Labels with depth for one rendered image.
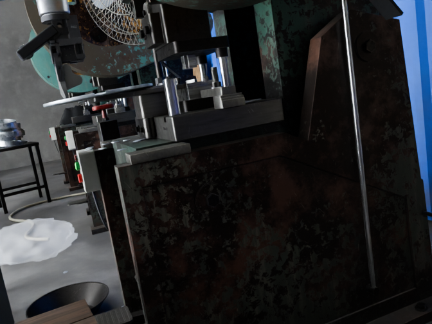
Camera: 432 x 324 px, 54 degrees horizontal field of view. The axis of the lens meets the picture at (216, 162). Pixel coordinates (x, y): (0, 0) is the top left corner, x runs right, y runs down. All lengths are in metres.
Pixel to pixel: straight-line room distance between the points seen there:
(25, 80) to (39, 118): 0.66
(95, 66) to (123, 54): 0.17
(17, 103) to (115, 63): 5.35
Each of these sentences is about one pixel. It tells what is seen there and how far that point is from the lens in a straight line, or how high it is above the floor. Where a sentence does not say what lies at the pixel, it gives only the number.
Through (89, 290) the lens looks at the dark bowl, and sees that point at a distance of 1.87.
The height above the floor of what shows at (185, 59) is 0.85.
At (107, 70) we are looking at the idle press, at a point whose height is 0.95.
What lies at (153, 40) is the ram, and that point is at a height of 0.90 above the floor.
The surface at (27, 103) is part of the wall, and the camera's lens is 7.80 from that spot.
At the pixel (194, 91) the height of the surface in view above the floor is 0.75.
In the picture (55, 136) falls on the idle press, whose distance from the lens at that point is 4.91.
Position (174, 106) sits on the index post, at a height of 0.73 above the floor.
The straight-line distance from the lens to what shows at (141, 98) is 1.17.
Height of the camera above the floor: 0.75
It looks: 9 degrees down
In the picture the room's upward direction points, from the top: 9 degrees counter-clockwise
